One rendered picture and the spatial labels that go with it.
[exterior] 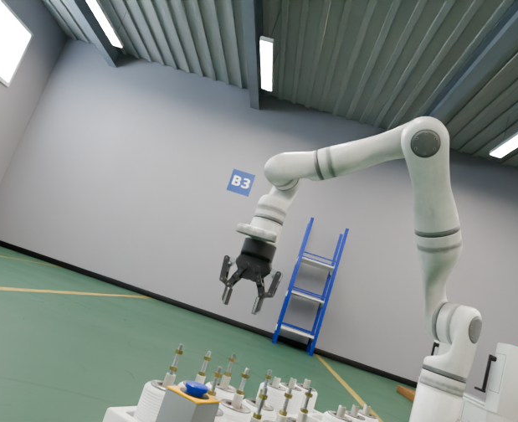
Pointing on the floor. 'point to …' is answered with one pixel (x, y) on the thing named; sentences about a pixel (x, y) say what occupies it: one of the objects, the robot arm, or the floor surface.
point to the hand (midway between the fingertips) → (241, 303)
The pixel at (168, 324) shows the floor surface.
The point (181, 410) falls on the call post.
